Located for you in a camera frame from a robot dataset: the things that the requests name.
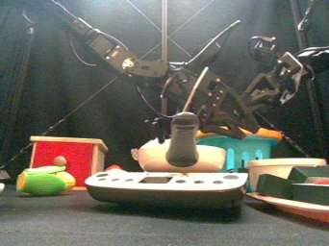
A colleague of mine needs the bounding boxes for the teal basket yellow rim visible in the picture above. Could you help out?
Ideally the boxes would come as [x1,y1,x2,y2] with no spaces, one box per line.
[195,126,284,176]

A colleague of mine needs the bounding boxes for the black pronged object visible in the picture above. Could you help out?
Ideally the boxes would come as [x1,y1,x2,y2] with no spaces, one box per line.
[144,116,171,144]

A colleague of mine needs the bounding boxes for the white round bowl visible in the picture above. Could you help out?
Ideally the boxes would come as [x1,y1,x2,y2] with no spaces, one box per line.
[245,157,329,193]

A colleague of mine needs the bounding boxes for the dark green toy block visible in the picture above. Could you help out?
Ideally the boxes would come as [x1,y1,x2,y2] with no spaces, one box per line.
[255,173,295,200]
[291,183,329,207]
[286,165,329,185]

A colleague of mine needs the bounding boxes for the thin vertical metal pole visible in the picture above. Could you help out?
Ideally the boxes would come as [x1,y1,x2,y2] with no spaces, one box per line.
[160,0,169,62]

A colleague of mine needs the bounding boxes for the black cloth backdrop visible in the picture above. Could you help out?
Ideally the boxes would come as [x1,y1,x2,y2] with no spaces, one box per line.
[0,0,329,193]

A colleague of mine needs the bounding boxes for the small red toy food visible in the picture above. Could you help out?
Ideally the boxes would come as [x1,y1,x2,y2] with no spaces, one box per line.
[104,163,125,173]

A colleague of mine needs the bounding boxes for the red wooden box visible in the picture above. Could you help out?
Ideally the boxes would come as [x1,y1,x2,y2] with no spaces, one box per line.
[27,135,109,192]

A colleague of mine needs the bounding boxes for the brown toy egg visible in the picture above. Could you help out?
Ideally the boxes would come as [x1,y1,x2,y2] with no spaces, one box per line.
[50,155,68,167]

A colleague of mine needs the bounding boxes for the green toy pea pod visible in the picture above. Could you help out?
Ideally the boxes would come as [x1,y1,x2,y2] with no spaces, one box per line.
[23,164,68,176]

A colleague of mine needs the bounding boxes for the toy corn green husk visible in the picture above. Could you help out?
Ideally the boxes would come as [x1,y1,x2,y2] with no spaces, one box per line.
[15,169,77,197]

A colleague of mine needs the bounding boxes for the small gray object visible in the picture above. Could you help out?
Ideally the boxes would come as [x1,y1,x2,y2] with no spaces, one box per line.
[0,168,11,182]

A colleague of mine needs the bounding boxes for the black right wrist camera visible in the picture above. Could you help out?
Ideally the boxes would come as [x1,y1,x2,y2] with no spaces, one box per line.
[245,35,279,66]

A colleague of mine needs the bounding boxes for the dark slanted frame pole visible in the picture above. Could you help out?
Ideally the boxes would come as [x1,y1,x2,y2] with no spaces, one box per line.
[290,0,327,158]

